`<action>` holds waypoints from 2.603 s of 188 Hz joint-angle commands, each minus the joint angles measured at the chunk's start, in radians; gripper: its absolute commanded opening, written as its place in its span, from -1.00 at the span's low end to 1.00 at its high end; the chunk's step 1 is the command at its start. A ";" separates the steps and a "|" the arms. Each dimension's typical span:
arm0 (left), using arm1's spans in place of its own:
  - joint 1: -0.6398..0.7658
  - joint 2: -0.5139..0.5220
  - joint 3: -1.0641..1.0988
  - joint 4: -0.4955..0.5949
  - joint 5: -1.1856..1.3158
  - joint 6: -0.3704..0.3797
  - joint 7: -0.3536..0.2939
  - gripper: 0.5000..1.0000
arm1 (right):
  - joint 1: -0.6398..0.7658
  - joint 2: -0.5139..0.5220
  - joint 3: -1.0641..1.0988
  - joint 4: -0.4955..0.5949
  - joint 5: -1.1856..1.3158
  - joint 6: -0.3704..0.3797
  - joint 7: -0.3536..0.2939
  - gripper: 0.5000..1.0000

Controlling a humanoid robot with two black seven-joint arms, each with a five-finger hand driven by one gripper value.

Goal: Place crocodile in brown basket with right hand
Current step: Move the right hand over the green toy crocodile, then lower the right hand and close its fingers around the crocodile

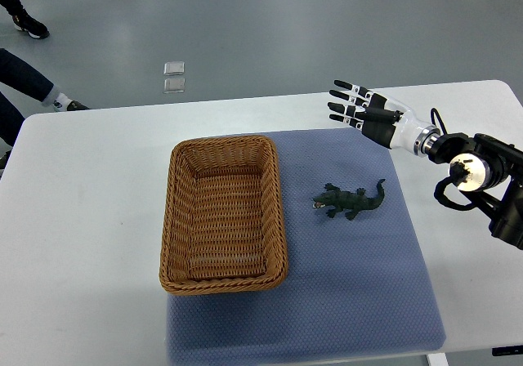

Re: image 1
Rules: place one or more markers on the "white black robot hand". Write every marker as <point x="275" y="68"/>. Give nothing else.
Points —
<point x="382" y="119"/>

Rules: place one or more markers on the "dark green toy crocodile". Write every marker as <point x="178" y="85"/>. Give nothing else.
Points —
<point x="350" y="203"/>

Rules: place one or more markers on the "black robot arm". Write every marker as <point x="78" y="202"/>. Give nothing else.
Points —
<point x="484" y="173"/>

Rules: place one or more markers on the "brown wicker basket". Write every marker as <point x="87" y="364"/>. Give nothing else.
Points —
<point x="223" y="228"/>

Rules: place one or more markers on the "blue textured mat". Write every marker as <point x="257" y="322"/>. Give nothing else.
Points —
<point x="354" y="288"/>

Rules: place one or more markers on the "lower silver floor plate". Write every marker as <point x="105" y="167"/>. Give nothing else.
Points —
<point x="174" y="85"/>

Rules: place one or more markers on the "silver floor plate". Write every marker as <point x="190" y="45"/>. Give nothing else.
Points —
<point x="174" y="85"/>
<point x="174" y="68"/>

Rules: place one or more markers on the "upper silver floor plate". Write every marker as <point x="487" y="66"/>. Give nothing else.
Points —
<point x="174" y="68"/>

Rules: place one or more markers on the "white table leg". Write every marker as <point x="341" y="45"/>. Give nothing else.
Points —
<point x="437" y="359"/>

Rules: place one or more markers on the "black table control panel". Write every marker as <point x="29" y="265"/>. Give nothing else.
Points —
<point x="507" y="351"/>

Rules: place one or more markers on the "person leg in jeans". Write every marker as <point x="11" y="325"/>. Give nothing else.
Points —
<point x="23" y="77"/>

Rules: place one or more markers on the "black white sneaker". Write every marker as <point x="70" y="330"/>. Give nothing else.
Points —
<point x="24" y="22"/>

